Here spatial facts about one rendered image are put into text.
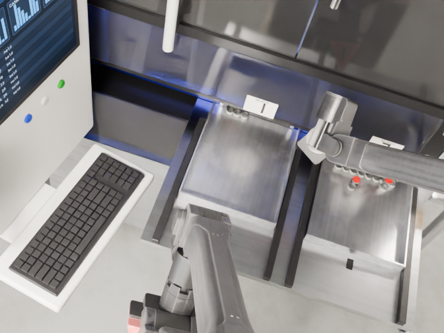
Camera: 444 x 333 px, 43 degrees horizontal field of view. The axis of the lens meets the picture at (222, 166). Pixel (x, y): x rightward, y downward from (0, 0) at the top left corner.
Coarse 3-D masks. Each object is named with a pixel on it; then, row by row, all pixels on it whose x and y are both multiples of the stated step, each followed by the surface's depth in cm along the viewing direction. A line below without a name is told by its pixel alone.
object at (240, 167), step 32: (224, 128) 158; (256, 128) 160; (288, 128) 162; (192, 160) 148; (224, 160) 153; (256, 160) 154; (288, 160) 156; (192, 192) 146; (224, 192) 147; (256, 192) 149; (256, 224) 144
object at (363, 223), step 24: (336, 192) 153; (360, 192) 154; (384, 192) 155; (408, 192) 155; (312, 216) 144; (336, 216) 149; (360, 216) 150; (384, 216) 151; (408, 216) 149; (312, 240) 143; (336, 240) 145; (360, 240) 146; (384, 240) 147; (384, 264) 142
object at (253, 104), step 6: (246, 96) 145; (252, 96) 144; (246, 102) 147; (252, 102) 146; (258, 102) 145; (264, 102) 145; (270, 102) 144; (246, 108) 149; (252, 108) 148; (258, 108) 147; (264, 108) 147; (270, 108) 146; (276, 108) 145; (264, 114) 149; (270, 114) 148
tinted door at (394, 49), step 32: (320, 0) 117; (352, 0) 115; (384, 0) 113; (416, 0) 111; (320, 32) 123; (352, 32) 121; (384, 32) 119; (416, 32) 117; (320, 64) 131; (352, 64) 128; (384, 64) 126; (416, 64) 123; (416, 96) 131
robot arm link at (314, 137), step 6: (318, 120) 113; (324, 120) 112; (318, 126) 113; (324, 126) 112; (330, 126) 112; (312, 132) 114; (318, 132) 113; (324, 132) 112; (306, 138) 114; (312, 138) 113; (318, 138) 113; (312, 144) 113; (318, 144) 112; (312, 150) 114
